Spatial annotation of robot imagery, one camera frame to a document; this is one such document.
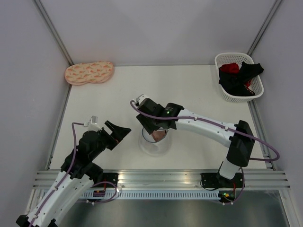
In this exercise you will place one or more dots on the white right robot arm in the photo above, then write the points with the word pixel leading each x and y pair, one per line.
pixel 238 138

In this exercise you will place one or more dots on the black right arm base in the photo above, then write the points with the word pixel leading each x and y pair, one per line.
pixel 209 181

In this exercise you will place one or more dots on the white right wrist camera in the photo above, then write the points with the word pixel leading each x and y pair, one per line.
pixel 140 99

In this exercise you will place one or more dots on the pink patterned bra case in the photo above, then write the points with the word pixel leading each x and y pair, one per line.
pixel 84 73

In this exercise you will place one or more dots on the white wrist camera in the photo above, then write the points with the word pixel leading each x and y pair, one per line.
pixel 140 99
pixel 92 124

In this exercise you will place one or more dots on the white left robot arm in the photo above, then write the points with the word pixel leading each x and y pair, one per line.
pixel 78 173

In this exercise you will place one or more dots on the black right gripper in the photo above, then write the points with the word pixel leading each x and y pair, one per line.
pixel 144 122

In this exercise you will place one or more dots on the white slotted cable duct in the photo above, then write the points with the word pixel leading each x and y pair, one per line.
pixel 153 195

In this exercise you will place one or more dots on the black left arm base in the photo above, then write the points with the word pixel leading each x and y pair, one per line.
pixel 107 180

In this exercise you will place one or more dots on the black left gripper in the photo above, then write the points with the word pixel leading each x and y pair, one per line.
pixel 119 133

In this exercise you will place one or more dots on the black underwear garment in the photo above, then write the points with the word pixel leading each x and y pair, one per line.
pixel 238 84

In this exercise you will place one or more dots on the pink bra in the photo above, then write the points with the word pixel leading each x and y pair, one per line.
pixel 159 135

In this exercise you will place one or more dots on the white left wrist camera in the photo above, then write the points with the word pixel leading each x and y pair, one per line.
pixel 92 124

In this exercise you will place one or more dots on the round white mesh laundry bag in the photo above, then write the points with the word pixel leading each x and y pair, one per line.
pixel 152 148

